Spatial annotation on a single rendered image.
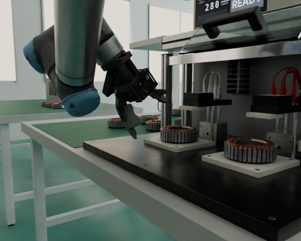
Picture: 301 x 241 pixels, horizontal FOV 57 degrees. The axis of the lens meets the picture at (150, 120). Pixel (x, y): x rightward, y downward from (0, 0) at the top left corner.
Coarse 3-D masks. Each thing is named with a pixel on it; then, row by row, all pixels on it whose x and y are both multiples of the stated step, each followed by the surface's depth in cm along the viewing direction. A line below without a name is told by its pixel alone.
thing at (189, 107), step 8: (184, 96) 86; (192, 96) 83; (200, 96) 81; (208, 96) 83; (184, 104) 86; (192, 104) 83; (200, 104) 81; (208, 104) 83; (216, 104) 85; (224, 104) 87; (208, 112) 91; (208, 120) 91
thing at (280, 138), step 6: (270, 132) 71; (276, 132) 71; (282, 132) 70; (288, 132) 70; (270, 138) 71; (276, 138) 70; (282, 138) 68; (288, 138) 67; (300, 138) 67; (282, 144) 69; (288, 144) 67; (282, 150) 69; (288, 150) 67; (288, 156) 68
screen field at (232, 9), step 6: (234, 0) 78; (240, 0) 76; (246, 0) 75; (252, 0) 73; (258, 0) 72; (234, 6) 78; (240, 6) 76; (246, 6) 75; (252, 6) 73; (258, 6) 72
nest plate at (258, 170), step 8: (208, 160) 63; (216, 160) 61; (224, 160) 60; (232, 160) 60; (280, 160) 60; (288, 160) 60; (296, 160) 60; (232, 168) 57; (240, 168) 56; (248, 168) 55; (256, 168) 55; (264, 168) 55; (272, 168) 55; (280, 168) 57; (288, 168) 58; (256, 176) 53
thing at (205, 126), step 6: (210, 120) 94; (204, 126) 90; (210, 126) 88; (216, 126) 86; (222, 126) 87; (204, 132) 90; (210, 132) 88; (216, 132) 86; (222, 132) 87; (204, 138) 90; (210, 138) 88; (216, 138) 86; (222, 138) 88
